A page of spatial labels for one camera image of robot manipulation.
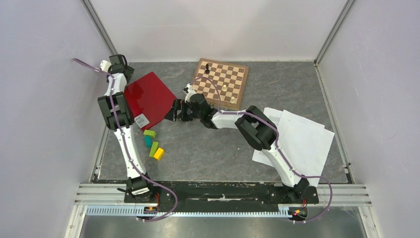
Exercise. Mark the wooden chessboard box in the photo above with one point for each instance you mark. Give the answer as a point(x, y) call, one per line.
point(221, 73)

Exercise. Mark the lime green long block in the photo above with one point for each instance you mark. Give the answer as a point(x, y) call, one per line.
point(153, 148)

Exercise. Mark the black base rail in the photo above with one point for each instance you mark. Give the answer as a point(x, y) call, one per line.
point(224, 197)

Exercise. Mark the black chess pawn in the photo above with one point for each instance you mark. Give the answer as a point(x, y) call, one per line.
point(207, 69)

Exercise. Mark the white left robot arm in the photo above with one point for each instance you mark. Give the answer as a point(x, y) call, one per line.
point(119, 119)

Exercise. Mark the teal wooden block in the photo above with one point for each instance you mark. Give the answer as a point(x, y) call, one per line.
point(148, 141)

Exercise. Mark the red file folder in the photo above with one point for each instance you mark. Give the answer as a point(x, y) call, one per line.
point(149, 100)

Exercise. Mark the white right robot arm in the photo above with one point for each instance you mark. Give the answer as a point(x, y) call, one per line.
point(257, 129)

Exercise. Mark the white printed paper stack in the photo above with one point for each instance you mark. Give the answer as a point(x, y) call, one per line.
point(304, 143)

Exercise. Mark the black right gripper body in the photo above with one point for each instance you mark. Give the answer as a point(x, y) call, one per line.
point(188, 113)

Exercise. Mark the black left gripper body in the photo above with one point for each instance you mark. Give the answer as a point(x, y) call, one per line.
point(130, 72)

